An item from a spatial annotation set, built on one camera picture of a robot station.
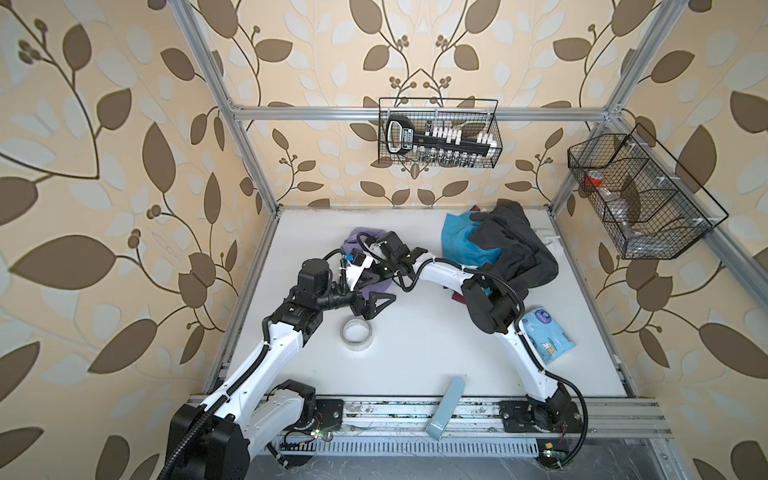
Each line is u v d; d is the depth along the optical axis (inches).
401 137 33.7
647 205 29.1
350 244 37.9
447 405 29.7
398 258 32.0
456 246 40.8
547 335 32.4
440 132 32.5
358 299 25.7
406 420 29.6
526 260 35.1
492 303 23.9
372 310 26.1
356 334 34.6
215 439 15.0
